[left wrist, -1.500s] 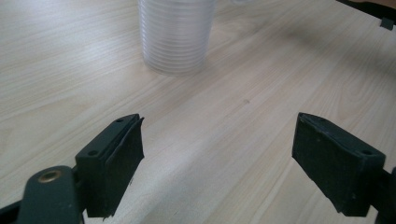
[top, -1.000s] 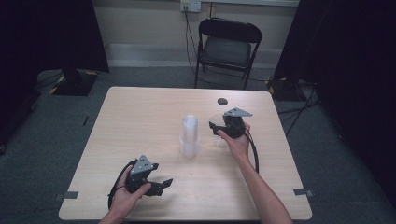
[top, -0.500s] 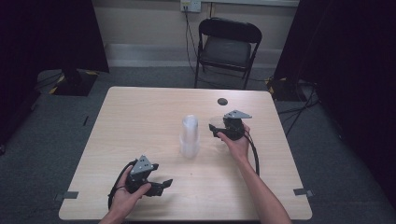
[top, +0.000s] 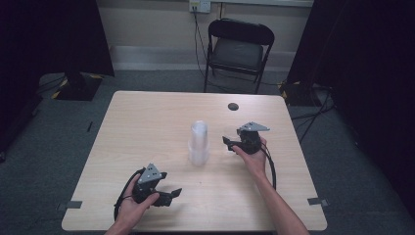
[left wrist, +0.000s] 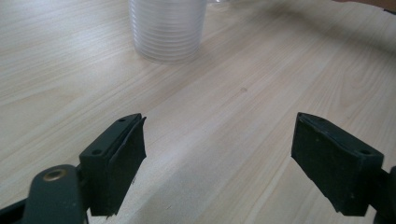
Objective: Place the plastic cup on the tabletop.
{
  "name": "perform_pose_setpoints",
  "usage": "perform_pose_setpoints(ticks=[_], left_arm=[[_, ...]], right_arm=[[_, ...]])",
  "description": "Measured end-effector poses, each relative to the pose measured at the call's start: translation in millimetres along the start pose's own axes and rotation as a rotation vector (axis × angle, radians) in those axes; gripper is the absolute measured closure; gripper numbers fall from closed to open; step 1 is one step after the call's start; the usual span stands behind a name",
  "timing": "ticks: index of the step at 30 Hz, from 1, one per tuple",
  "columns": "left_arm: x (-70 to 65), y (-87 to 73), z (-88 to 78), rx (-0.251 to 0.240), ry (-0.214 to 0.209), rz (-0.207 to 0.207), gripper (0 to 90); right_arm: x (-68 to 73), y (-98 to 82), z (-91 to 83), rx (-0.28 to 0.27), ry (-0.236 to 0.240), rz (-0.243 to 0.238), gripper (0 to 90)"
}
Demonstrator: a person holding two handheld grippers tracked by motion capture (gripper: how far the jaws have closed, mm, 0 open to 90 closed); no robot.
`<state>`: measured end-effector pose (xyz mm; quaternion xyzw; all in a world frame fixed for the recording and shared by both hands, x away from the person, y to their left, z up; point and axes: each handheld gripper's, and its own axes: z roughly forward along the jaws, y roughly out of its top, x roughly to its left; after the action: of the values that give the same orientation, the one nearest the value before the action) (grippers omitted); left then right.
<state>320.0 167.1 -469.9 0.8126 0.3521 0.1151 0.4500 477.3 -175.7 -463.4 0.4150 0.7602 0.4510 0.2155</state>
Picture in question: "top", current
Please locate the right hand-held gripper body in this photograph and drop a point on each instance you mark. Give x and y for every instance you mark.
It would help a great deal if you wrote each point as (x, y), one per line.
(251, 137)

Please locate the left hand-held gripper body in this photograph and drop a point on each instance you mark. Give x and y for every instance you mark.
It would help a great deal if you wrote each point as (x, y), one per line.
(147, 179)

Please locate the stack of clear plastic cups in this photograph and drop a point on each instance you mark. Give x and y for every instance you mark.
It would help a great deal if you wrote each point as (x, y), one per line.
(198, 143)

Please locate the person's right hand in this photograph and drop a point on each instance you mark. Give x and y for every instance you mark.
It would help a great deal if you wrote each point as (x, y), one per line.
(254, 161)

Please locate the person's left hand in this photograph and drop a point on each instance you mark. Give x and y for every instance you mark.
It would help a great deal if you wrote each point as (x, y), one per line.
(133, 209)

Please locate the black stand base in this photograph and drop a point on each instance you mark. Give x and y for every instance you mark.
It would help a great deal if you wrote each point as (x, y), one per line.
(80, 86)
(295, 93)

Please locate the small black floor object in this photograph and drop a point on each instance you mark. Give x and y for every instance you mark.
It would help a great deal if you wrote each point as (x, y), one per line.
(89, 126)

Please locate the grey tape strip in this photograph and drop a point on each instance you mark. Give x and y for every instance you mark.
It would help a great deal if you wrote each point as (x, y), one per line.
(317, 201)
(70, 205)

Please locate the black folding chair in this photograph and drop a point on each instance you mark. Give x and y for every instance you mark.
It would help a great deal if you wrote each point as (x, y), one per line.
(238, 52)

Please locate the black curtain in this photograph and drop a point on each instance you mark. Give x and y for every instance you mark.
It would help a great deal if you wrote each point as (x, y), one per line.
(49, 42)
(368, 81)

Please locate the white wall socket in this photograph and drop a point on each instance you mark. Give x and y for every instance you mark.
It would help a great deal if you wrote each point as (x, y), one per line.
(199, 6)

